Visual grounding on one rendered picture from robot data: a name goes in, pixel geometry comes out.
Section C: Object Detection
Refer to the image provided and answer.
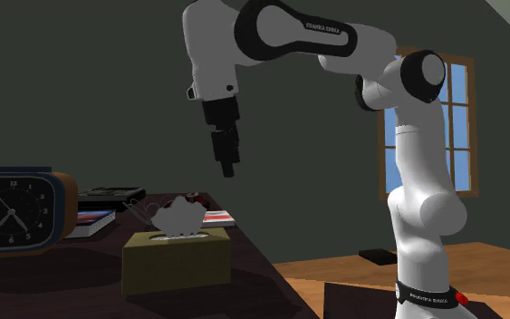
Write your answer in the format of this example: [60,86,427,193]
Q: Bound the dark wooden desk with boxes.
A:
[0,191,322,319]

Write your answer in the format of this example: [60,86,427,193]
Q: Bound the blue and brown alarm clock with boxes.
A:
[0,166,80,258]

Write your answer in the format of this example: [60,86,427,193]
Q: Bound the small dark red object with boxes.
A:
[185,191,208,209]

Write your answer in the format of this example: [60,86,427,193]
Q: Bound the dark robot stand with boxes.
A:
[322,282,493,319]

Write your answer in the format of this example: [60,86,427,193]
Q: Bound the olive tissue box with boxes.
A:
[121,195,233,296]

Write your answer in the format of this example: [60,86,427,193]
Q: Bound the wire frame eyeglasses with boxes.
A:
[122,197,173,232]

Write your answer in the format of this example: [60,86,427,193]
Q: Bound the red and white book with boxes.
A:
[200,209,236,229]

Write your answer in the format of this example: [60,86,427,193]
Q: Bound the brown framed window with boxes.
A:
[377,46,480,201]

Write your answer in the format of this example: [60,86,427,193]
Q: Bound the black flat device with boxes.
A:
[77,186,147,213]

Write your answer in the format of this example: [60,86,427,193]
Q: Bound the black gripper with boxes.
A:
[200,95,242,179]

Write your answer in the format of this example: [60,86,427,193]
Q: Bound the thick book with colourful cover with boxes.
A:
[63,208,118,240]

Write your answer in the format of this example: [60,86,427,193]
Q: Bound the black flat box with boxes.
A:
[358,247,399,266]

